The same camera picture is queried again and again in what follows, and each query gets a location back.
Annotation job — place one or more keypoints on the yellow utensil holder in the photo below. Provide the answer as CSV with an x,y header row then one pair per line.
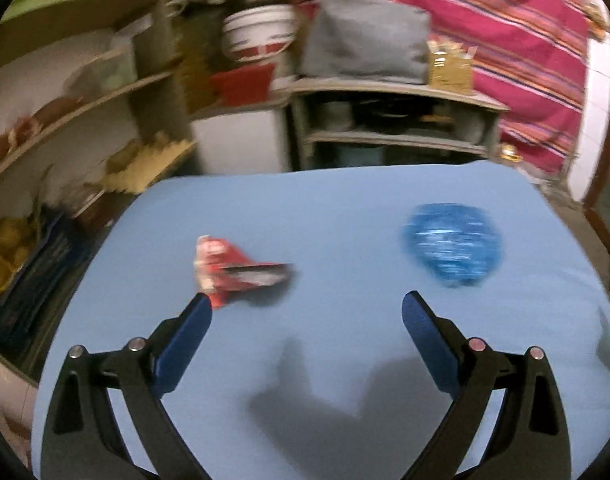
x,y
450,66

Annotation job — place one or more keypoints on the dark blue plastic crate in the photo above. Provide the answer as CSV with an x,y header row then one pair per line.
x,y
37,298

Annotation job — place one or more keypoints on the red snack wrapper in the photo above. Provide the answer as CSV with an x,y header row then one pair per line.
x,y
222,269

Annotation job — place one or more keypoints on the yellow egg tray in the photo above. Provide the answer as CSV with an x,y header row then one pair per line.
x,y
138,165

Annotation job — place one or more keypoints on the grey low cabinet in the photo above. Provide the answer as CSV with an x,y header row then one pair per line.
x,y
343,122

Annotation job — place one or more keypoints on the wooden wall shelf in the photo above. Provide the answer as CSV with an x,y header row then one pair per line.
x,y
82,82

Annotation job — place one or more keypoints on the grey fabric cover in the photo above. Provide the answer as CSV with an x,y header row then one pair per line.
x,y
368,39

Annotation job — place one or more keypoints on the white plastic bucket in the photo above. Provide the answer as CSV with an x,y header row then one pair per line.
x,y
255,34

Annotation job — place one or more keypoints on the red striped curtain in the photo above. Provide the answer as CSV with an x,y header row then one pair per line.
x,y
532,56

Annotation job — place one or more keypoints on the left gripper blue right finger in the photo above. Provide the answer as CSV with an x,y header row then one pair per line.
x,y
530,437

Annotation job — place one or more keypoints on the white small cabinet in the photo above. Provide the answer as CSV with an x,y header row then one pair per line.
x,y
253,142

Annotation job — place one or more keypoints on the blue table cloth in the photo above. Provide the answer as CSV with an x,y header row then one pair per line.
x,y
318,378

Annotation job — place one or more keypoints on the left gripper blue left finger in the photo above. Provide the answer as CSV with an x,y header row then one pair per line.
x,y
81,437

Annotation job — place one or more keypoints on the blue plastic bag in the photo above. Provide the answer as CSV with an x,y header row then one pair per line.
x,y
458,244

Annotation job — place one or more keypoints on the brown framed door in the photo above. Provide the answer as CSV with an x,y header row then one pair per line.
x,y
605,150

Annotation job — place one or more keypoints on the red plastic bowl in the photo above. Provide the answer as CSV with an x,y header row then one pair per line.
x,y
246,85

